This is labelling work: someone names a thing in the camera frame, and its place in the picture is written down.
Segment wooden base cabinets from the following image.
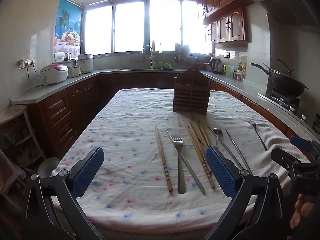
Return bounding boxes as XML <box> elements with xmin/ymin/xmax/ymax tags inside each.
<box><xmin>27</xmin><ymin>74</ymin><xmax>295</xmax><ymax>159</ymax></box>

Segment gas stove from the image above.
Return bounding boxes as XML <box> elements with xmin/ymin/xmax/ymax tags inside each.
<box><xmin>257</xmin><ymin>87</ymin><xmax>302</xmax><ymax>113</ymax></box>

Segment green basin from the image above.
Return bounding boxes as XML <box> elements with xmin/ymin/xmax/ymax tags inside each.
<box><xmin>151</xmin><ymin>62</ymin><xmax>172</xmax><ymax>70</ymax></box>

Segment wooden utensil holder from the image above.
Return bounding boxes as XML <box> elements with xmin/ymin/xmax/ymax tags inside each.
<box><xmin>173</xmin><ymin>66</ymin><xmax>212</xmax><ymax>116</ymax></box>

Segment wooden shelf rack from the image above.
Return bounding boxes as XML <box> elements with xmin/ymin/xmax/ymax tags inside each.
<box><xmin>0</xmin><ymin>105</ymin><xmax>47</xmax><ymax>213</ymax></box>

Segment steel spoon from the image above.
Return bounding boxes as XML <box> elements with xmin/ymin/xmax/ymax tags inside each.
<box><xmin>212</xmin><ymin>127</ymin><xmax>245</xmax><ymax>170</ymax></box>

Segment white and pink rice cooker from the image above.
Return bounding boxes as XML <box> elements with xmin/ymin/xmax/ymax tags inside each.
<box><xmin>40</xmin><ymin>63</ymin><xmax>69</xmax><ymax>85</ymax></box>

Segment wooden wall cabinets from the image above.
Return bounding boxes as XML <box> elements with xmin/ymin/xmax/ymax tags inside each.
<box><xmin>194</xmin><ymin>0</ymin><xmax>270</xmax><ymax>48</ymax></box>

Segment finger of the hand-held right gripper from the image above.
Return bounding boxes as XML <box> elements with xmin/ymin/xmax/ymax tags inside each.
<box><xmin>290</xmin><ymin>135</ymin><xmax>320</xmax><ymax>163</ymax></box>
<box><xmin>271</xmin><ymin>147</ymin><xmax>304</xmax><ymax>174</ymax></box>

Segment bamboo chopstick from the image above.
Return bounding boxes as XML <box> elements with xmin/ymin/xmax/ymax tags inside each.
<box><xmin>185</xmin><ymin>127</ymin><xmax>216</xmax><ymax>190</ymax></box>
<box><xmin>155</xmin><ymin>126</ymin><xmax>173</xmax><ymax>193</ymax></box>
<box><xmin>192</xmin><ymin>118</ymin><xmax>209</xmax><ymax>148</ymax></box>
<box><xmin>198</xmin><ymin>119</ymin><xmax>211</xmax><ymax>147</ymax></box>
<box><xmin>187</xmin><ymin>119</ymin><xmax>212</xmax><ymax>174</ymax></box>

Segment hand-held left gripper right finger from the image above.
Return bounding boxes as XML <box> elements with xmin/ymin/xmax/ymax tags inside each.
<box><xmin>205</xmin><ymin>145</ymin><xmax>284</xmax><ymax>240</ymax></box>

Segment black power cable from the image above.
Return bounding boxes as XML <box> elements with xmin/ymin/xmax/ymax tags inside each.
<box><xmin>26</xmin><ymin>65</ymin><xmax>48</xmax><ymax>87</ymax></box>

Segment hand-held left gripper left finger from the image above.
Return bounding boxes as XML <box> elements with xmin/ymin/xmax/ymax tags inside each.
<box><xmin>21</xmin><ymin>146</ymin><xmax>105</xmax><ymax>240</ymax></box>

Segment green bowl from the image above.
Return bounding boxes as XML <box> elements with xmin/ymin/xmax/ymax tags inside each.
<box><xmin>37</xmin><ymin>157</ymin><xmax>61</xmax><ymax>180</ymax></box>

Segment palm tree wall poster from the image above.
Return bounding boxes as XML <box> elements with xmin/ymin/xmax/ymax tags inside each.
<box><xmin>54</xmin><ymin>0</ymin><xmax>83</xmax><ymax>47</ymax></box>

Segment small steel fork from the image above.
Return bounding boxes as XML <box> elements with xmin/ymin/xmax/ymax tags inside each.
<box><xmin>247</xmin><ymin>121</ymin><xmax>268</xmax><ymax>152</ymax></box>

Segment black wok with lid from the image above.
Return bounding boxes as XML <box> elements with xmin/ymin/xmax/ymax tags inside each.
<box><xmin>251</xmin><ymin>59</ymin><xmax>309</xmax><ymax>98</ymax></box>

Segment grey kitchen countertop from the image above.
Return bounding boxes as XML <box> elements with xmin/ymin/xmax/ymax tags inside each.
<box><xmin>11</xmin><ymin>69</ymin><xmax>320</xmax><ymax>140</ymax></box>

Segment white slow cooker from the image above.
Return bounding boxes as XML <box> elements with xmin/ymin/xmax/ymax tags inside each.
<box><xmin>76</xmin><ymin>53</ymin><xmax>95</xmax><ymax>74</ymax></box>

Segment kitchen window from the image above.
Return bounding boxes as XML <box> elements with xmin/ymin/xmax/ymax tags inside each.
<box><xmin>84</xmin><ymin>0</ymin><xmax>213</xmax><ymax>55</ymax></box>

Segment person's right hand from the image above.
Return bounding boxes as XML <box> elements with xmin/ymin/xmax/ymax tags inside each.
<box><xmin>289</xmin><ymin>194</ymin><xmax>316</xmax><ymax>230</ymax></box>

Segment electric kettle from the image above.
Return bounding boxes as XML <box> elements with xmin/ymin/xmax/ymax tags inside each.
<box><xmin>209</xmin><ymin>56</ymin><xmax>225</xmax><ymax>75</ymax></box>

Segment row of spice jars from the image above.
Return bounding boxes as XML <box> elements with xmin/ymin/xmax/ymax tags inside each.
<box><xmin>233</xmin><ymin>70</ymin><xmax>247</xmax><ymax>82</ymax></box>

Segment large steel fork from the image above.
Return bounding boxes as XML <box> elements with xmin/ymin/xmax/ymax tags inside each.
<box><xmin>172</xmin><ymin>137</ymin><xmax>187</xmax><ymax>194</ymax></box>

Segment white floral tablecloth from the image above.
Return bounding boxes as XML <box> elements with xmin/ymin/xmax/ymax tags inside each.
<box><xmin>51</xmin><ymin>88</ymin><xmax>312</xmax><ymax>233</ymax></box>

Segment range hood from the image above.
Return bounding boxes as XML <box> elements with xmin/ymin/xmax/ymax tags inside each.
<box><xmin>246</xmin><ymin>0</ymin><xmax>320</xmax><ymax>30</ymax></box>

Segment chrome faucet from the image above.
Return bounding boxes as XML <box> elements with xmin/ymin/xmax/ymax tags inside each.
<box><xmin>142</xmin><ymin>45</ymin><xmax>153</xmax><ymax>68</ymax></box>

